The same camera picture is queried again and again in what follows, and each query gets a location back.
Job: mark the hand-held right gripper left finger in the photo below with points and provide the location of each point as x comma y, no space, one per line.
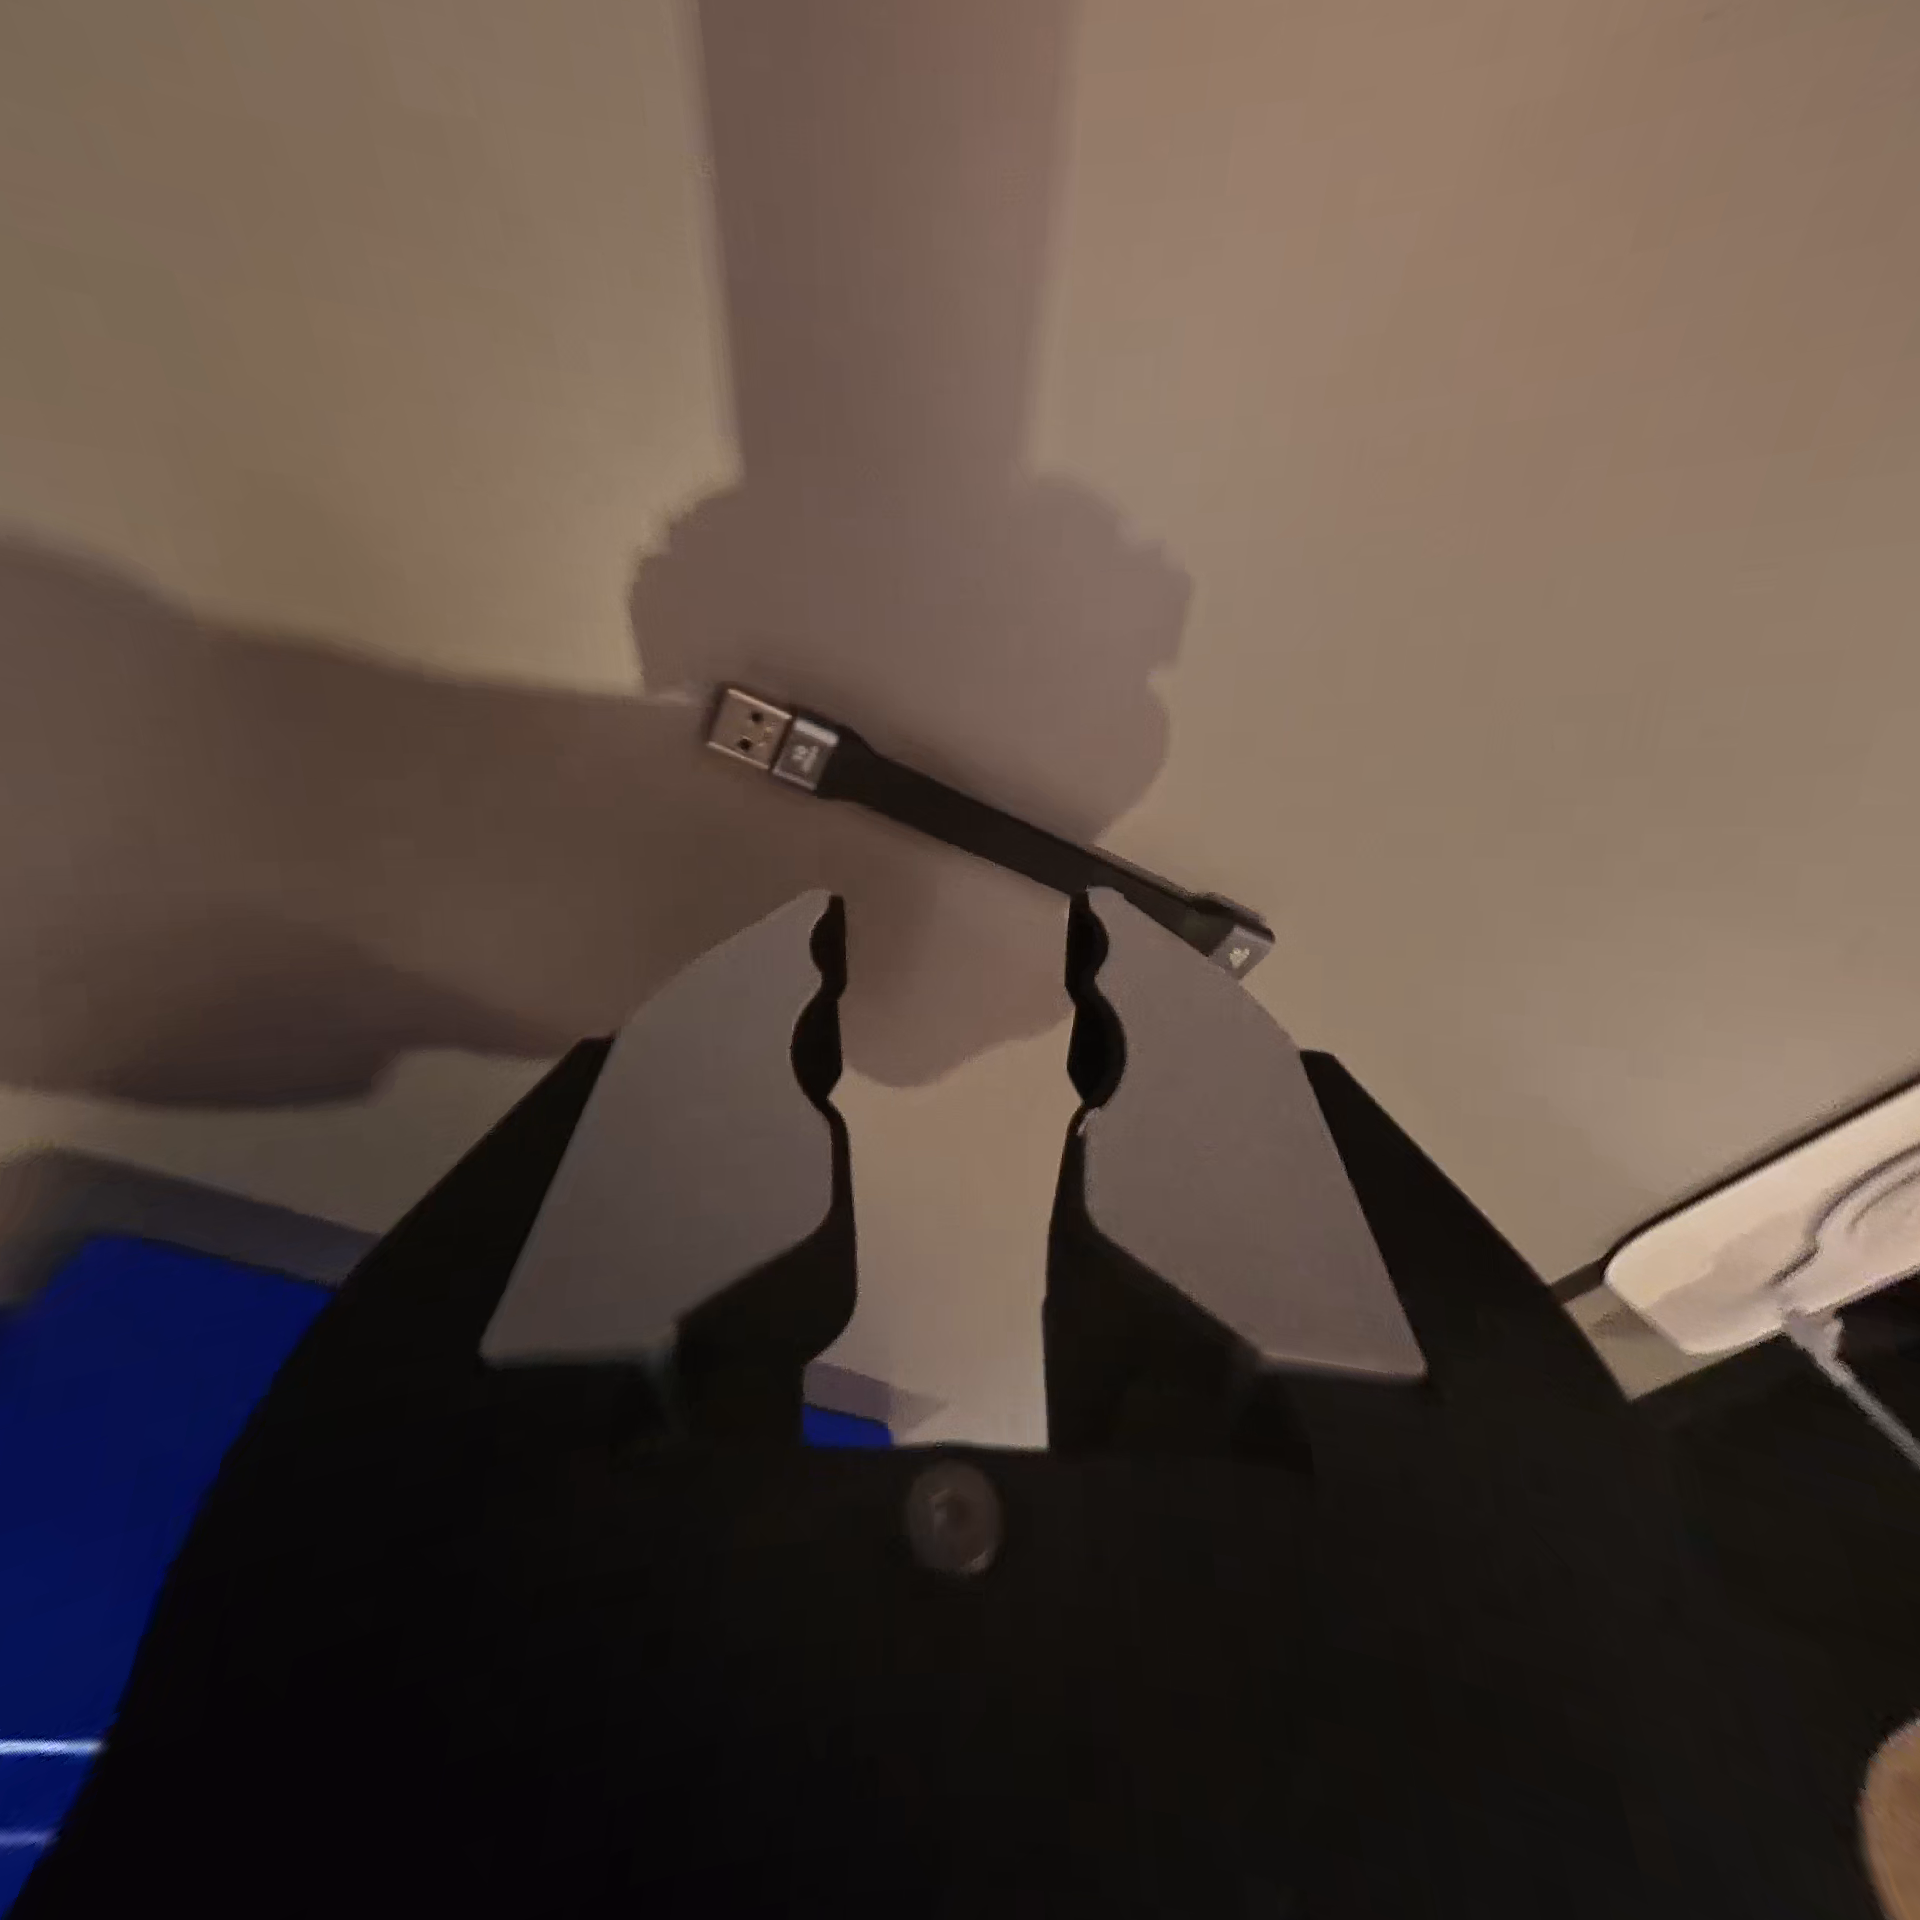
682,1186

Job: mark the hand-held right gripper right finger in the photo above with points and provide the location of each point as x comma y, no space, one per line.
1245,1199

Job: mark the blue plastic bin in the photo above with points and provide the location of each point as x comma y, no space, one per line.
141,1422

